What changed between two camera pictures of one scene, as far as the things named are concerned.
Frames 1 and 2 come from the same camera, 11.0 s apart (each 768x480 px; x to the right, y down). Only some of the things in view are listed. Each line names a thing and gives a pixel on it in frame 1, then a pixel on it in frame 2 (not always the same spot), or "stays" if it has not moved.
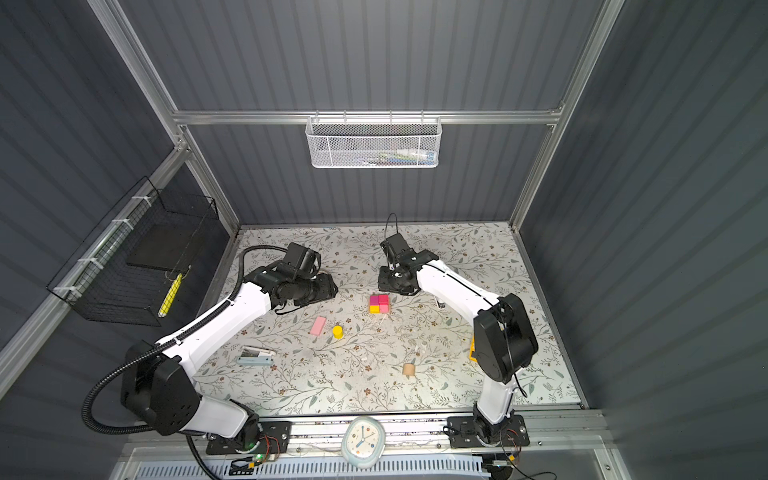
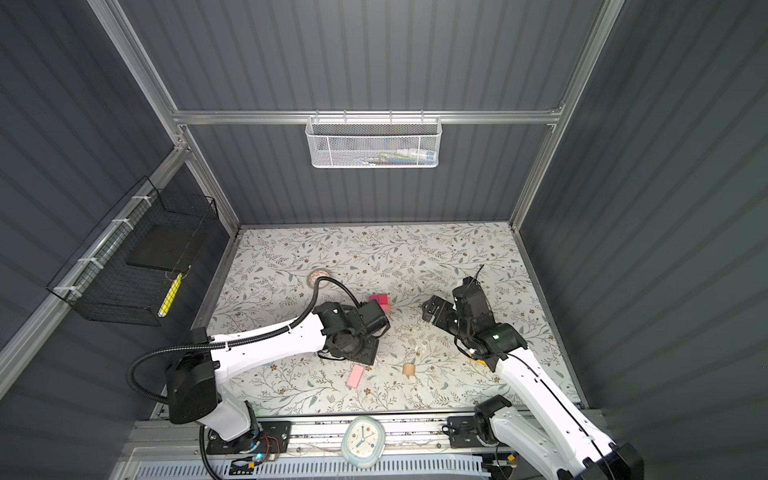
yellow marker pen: x=169 y=296 stays
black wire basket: x=130 y=268 stays
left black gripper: x=328 y=289 to x=370 y=353
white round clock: x=363 y=442 stays
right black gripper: x=384 y=282 to x=440 y=318
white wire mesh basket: x=373 y=143 stays
